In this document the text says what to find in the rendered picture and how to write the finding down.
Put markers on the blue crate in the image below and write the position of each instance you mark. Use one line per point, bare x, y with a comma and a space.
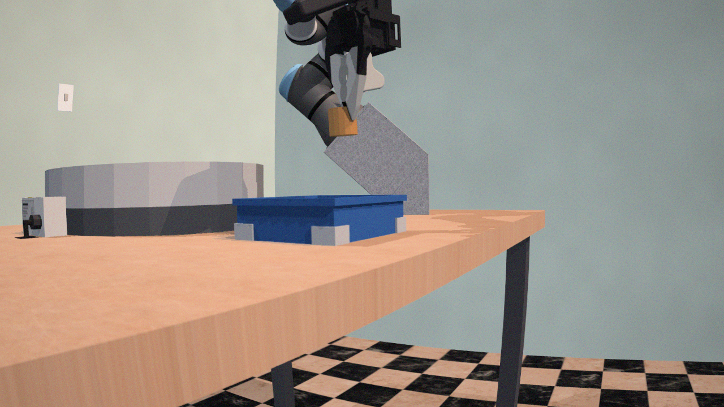
329, 220

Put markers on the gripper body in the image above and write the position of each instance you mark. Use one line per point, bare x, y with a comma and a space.
344, 25

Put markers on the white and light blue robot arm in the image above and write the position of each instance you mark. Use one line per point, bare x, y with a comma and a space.
308, 87

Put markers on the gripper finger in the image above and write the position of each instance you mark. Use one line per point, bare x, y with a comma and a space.
362, 76
338, 71

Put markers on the bronze bushing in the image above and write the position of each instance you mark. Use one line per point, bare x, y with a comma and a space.
340, 122

